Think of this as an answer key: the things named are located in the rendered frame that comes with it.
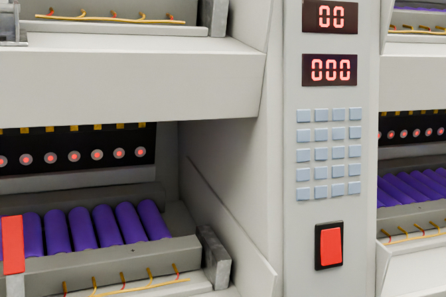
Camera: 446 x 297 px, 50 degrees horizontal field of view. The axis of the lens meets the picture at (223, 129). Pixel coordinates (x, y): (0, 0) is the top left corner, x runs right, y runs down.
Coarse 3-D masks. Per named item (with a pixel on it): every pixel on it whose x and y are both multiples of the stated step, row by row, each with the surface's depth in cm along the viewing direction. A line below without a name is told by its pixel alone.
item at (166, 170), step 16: (160, 128) 49; (176, 128) 50; (160, 144) 50; (176, 144) 50; (160, 160) 50; (176, 160) 50; (160, 176) 50; (176, 176) 51; (32, 192) 45; (176, 192) 51
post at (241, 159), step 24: (264, 72) 32; (264, 96) 32; (192, 120) 46; (216, 120) 40; (240, 120) 36; (264, 120) 32; (192, 144) 46; (216, 144) 40; (240, 144) 36; (264, 144) 32; (216, 168) 40; (240, 168) 36; (264, 168) 32; (216, 192) 41; (240, 192) 36; (264, 192) 33; (240, 216) 36; (264, 216) 33; (264, 240) 33
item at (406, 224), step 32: (384, 128) 57; (416, 128) 59; (384, 160) 58; (416, 160) 59; (384, 192) 51; (416, 192) 52; (384, 224) 45; (416, 224) 47; (384, 256) 36; (416, 256) 44; (384, 288) 39; (416, 288) 39
